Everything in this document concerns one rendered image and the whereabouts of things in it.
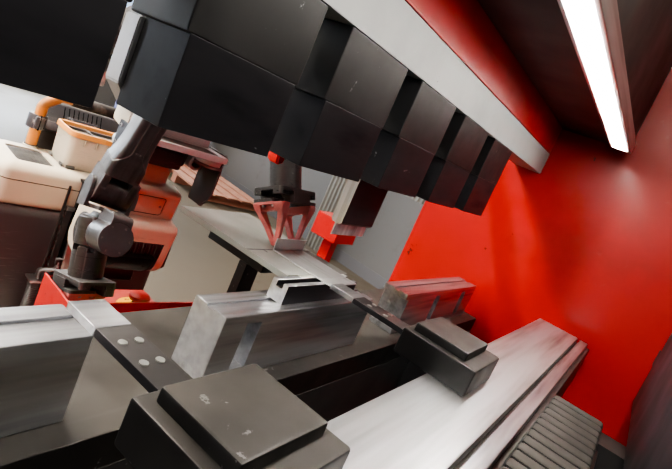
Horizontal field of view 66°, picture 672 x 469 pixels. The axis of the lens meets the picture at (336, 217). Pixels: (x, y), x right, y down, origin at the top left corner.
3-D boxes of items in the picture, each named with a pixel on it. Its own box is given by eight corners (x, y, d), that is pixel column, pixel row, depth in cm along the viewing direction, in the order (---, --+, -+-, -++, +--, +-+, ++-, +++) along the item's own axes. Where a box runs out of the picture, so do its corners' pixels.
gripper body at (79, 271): (78, 293, 85) (87, 249, 85) (51, 279, 91) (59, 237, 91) (115, 293, 90) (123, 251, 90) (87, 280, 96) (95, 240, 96)
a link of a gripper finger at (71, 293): (60, 337, 86) (71, 282, 86) (42, 325, 91) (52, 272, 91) (99, 335, 92) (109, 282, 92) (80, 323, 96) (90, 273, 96)
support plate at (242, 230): (247, 217, 107) (248, 213, 107) (345, 278, 94) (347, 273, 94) (179, 210, 92) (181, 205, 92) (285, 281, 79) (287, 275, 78)
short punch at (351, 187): (357, 234, 89) (379, 183, 87) (366, 239, 88) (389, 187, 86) (325, 231, 80) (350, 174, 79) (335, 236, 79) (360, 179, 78)
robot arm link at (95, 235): (133, 189, 96) (88, 172, 90) (162, 196, 88) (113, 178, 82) (110, 251, 94) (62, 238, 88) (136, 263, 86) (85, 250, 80)
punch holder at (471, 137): (419, 192, 110) (452, 119, 108) (454, 208, 106) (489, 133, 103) (388, 183, 97) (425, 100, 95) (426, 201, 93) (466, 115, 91)
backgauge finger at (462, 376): (350, 292, 89) (362, 266, 88) (488, 380, 76) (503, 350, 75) (311, 296, 78) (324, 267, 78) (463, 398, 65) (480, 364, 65)
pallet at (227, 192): (263, 215, 587) (266, 206, 585) (198, 202, 522) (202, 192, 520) (208, 177, 666) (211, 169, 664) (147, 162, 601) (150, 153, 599)
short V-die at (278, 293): (337, 289, 93) (343, 274, 92) (350, 297, 91) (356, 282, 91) (266, 294, 76) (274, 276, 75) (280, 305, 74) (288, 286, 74)
